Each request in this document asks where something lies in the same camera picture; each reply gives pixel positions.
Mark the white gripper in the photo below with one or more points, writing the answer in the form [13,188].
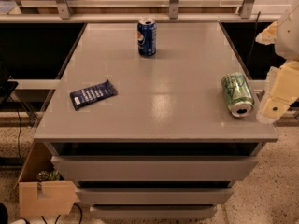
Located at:
[289,38]

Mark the green soda can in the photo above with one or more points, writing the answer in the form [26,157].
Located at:
[237,95]

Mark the blue pepsi can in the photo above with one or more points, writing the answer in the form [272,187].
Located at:
[146,37]

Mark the grey drawer cabinet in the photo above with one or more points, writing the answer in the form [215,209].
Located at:
[170,104]

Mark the top grey drawer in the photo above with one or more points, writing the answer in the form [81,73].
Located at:
[171,168]

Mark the grey drawer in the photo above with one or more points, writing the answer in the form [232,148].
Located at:
[149,196]
[171,168]
[152,212]

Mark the dark blue snack bag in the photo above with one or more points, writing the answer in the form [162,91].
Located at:
[92,94]

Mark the middle grey drawer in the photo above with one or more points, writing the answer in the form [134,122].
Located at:
[149,196]

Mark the bottom grey drawer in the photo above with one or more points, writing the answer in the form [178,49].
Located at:
[152,212]

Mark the crumpled items in box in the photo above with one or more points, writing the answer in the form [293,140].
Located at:
[48,176]

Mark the cardboard box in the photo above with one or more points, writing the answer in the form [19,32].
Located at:
[43,197]

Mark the metal frame rail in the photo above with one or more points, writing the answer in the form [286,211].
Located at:
[76,11]

